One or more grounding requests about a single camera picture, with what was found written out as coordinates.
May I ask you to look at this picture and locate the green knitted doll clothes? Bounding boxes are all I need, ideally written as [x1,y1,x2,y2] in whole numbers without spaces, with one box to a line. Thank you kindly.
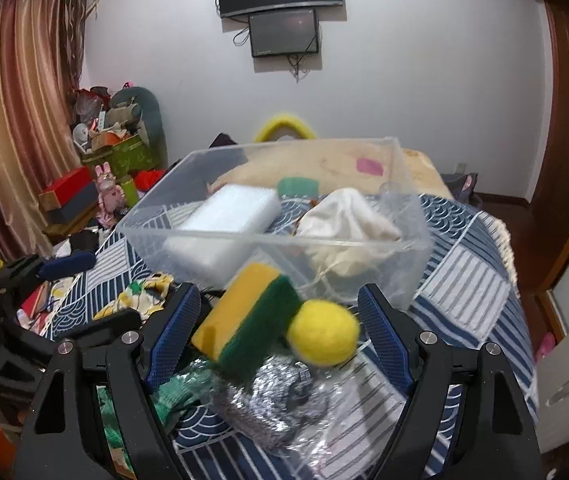
[97,359,212,478]

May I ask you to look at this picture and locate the floral yellow fabric scrunchie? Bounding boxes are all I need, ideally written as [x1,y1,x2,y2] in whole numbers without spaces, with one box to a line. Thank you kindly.
[92,272,174,322]

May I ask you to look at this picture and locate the yellow green sponge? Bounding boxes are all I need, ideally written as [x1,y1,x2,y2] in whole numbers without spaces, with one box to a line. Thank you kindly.
[191,262,302,382]

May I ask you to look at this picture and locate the yellow felt ball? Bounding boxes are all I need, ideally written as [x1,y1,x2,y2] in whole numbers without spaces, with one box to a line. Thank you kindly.
[286,299,361,367]

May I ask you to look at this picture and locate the red box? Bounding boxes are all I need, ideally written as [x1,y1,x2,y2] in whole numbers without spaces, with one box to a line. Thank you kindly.
[38,166,92,211]

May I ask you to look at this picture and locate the pink rabbit toy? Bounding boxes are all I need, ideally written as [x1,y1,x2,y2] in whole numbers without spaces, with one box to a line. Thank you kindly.
[94,162,128,229]

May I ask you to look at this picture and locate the green cardboard box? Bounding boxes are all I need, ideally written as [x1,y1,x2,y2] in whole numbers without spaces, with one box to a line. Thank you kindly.
[80,134,160,178]

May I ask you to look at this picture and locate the white foam block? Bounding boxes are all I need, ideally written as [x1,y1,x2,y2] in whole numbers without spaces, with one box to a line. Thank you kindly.
[163,184,281,288]

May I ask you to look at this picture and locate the silver scrubber in bag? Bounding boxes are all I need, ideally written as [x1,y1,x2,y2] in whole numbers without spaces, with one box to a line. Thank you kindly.
[186,352,347,467]

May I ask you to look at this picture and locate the blue white patterned tablecloth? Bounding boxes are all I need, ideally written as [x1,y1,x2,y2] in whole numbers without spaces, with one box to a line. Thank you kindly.
[42,194,539,479]

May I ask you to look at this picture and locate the grey green neck pillow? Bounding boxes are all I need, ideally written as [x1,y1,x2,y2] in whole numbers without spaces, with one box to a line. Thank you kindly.
[106,86,167,167]

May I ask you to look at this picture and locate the striped red gold curtain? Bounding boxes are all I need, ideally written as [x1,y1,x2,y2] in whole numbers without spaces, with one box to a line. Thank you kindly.
[0,0,84,260]

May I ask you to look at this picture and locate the clear plastic storage bin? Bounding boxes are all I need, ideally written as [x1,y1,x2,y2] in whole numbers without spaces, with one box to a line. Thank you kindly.
[117,138,432,309]

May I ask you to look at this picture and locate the grey backpack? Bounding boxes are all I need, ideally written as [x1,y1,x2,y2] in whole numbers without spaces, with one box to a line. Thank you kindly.
[441,172,482,209]

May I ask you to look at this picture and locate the yellow foam arch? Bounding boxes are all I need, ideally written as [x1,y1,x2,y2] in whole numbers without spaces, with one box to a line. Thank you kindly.
[254,114,317,143]

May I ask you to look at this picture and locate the beige bed blanket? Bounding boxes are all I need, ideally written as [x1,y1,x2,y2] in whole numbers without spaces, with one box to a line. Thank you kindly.
[208,138,453,200]

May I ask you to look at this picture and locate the cream drawstring pouch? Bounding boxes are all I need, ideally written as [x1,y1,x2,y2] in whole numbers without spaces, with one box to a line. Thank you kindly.
[295,188,403,276]

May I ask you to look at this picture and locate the small wall monitor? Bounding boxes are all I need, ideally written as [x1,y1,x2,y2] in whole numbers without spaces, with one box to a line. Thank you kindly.
[249,9,319,58]

